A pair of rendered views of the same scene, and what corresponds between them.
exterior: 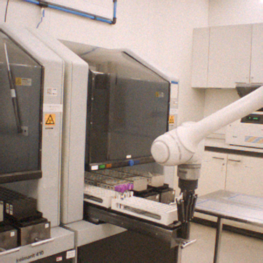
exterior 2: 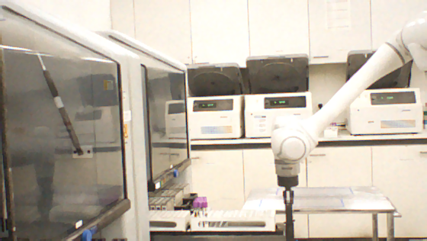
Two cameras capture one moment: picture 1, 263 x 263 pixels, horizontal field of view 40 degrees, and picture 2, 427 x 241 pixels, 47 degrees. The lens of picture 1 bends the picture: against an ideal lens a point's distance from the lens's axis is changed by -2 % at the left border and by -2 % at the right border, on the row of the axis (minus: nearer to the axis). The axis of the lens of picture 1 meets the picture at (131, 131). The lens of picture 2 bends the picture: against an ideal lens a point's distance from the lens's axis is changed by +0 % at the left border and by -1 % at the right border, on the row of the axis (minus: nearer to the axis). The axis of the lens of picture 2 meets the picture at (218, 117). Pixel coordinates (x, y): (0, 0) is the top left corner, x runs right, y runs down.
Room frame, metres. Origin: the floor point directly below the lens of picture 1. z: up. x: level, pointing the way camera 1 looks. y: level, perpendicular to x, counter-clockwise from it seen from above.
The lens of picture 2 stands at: (0.04, 0.86, 1.30)
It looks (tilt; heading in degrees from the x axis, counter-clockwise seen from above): 3 degrees down; 329
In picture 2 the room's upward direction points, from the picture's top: 3 degrees counter-clockwise
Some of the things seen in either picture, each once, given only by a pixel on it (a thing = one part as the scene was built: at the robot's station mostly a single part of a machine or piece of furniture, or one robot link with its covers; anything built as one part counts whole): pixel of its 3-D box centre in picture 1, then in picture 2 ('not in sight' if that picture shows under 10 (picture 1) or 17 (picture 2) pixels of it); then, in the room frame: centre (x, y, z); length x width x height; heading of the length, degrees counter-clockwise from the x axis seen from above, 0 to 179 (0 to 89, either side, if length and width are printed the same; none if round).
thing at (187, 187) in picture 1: (187, 189); (287, 187); (1.39, -0.22, 0.96); 0.08 x 0.07 x 0.09; 140
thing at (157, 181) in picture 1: (156, 181); (184, 191); (2.05, -0.15, 0.85); 0.12 x 0.02 x 0.06; 139
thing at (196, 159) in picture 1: (189, 142); (286, 136); (1.38, -0.22, 1.14); 0.13 x 0.11 x 0.16; 146
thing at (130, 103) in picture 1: (100, 100); (112, 101); (2.02, 0.18, 1.28); 0.61 x 0.51 x 0.63; 140
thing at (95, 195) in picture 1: (92, 195); (148, 222); (1.72, 0.17, 0.83); 0.30 x 0.10 x 0.06; 50
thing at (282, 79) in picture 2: not in sight; (278, 95); (3.45, -1.81, 1.24); 0.62 x 0.56 x 0.69; 140
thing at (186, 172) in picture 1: (188, 171); (287, 167); (1.39, -0.22, 1.03); 0.09 x 0.09 x 0.06
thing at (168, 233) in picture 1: (120, 215); (197, 236); (1.60, 0.03, 0.78); 0.73 x 0.14 x 0.09; 50
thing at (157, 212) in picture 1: (144, 210); (233, 222); (1.51, -0.07, 0.83); 0.30 x 0.10 x 0.06; 50
